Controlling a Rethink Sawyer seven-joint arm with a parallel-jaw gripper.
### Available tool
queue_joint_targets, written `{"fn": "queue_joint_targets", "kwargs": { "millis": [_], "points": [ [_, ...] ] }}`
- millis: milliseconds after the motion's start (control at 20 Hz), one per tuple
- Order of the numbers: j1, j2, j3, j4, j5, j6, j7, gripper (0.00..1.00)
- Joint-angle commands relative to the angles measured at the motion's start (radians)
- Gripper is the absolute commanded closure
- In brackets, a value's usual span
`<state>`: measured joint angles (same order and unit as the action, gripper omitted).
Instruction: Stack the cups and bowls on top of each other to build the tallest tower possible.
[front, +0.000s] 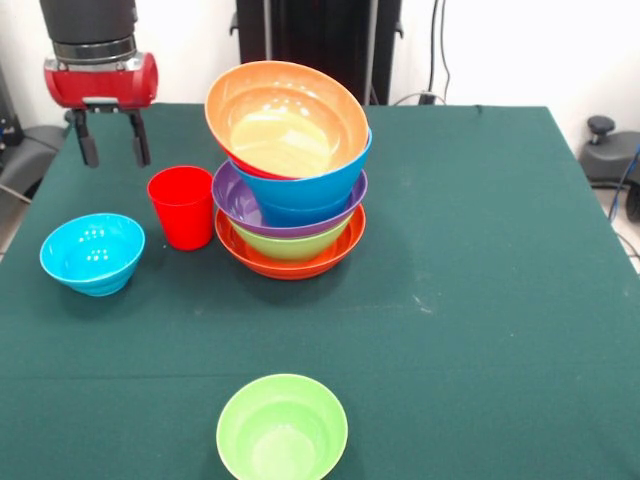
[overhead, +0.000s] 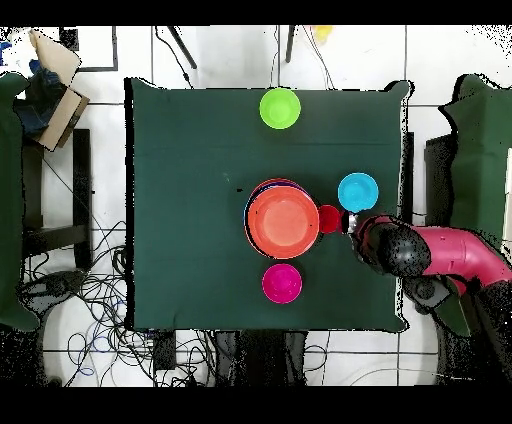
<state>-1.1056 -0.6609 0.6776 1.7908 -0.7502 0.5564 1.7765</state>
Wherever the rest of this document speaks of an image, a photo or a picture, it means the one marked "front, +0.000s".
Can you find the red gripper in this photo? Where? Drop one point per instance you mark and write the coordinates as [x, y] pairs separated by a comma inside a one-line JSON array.
[[100, 85]]

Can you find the red cup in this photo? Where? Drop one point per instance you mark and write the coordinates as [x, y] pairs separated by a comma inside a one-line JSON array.
[[182, 210]]

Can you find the small blue ribbed bowl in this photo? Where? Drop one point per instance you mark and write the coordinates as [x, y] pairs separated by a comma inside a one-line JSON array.
[[92, 260]]

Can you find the purple bowl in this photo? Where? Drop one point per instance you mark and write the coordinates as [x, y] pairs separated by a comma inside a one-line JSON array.
[[235, 200]]

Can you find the orange bowl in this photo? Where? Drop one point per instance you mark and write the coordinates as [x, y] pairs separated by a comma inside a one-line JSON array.
[[290, 267], [295, 130]]

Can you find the large blue bowl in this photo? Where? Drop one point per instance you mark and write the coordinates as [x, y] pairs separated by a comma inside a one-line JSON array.
[[310, 190]]

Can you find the translucent blue straight-sided bowl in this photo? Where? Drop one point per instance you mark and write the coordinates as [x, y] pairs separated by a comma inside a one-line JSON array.
[[305, 215]]

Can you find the large green bowl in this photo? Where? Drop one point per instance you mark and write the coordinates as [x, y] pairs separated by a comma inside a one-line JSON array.
[[292, 247]]

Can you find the small green bowl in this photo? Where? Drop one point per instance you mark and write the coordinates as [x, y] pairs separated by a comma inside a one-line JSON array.
[[282, 430]]

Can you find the dark green tablecloth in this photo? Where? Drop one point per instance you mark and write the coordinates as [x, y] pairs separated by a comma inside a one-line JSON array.
[[450, 300]]

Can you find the black pedestal leg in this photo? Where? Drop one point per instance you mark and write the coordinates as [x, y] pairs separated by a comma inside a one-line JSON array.
[[30, 150], [610, 155]]

